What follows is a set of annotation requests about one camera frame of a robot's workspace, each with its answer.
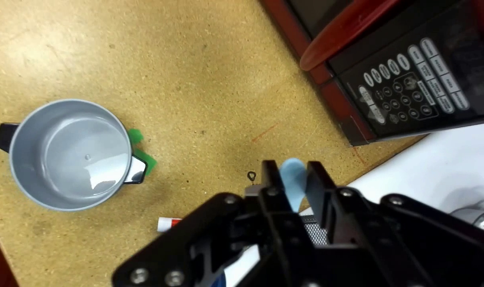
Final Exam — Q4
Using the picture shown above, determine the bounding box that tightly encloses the red white marker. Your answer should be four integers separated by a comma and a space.
156, 216, 186, 235

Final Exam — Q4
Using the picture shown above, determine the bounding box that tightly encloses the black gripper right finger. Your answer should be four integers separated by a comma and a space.
304, 160, 484, 287

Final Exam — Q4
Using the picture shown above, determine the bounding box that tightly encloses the red black microwave door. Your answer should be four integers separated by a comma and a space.
260, 0, 414, 74

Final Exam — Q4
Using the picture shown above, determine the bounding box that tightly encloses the small steel bowl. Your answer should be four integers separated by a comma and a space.
454, 205, 484, 237

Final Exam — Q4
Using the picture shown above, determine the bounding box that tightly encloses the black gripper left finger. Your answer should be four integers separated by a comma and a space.
111, 158, 307, 287

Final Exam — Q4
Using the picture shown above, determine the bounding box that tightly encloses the grey pot with black handles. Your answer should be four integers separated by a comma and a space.
0, 98, 149, 214

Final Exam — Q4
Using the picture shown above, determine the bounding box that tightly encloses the white table cloth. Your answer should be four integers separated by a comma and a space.
223, 120, 484, 287

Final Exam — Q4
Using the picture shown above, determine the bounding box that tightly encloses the black red microwave body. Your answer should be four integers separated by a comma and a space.
304, 0, 484, 149

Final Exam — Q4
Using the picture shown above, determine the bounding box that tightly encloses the light blue plastic spoon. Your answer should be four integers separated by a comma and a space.
280, 157, 311, 213

